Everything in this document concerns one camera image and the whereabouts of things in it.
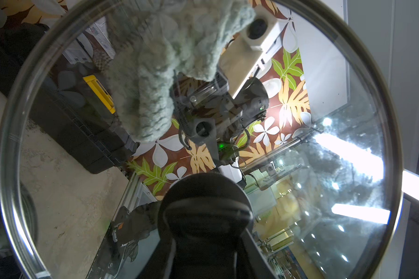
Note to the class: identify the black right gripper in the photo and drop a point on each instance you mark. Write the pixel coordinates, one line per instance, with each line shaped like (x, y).
(205, 111)

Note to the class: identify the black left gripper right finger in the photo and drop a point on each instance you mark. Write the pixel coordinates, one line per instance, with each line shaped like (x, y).
(252, 263)

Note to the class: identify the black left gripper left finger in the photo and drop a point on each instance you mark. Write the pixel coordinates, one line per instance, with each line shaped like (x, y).
(161, 263)

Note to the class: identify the light green fluffy cloth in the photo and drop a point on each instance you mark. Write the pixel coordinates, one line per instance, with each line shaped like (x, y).
(153, 40)

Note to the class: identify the glass lid with steel rim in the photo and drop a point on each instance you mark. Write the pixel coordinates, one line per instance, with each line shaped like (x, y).
(0, 226)

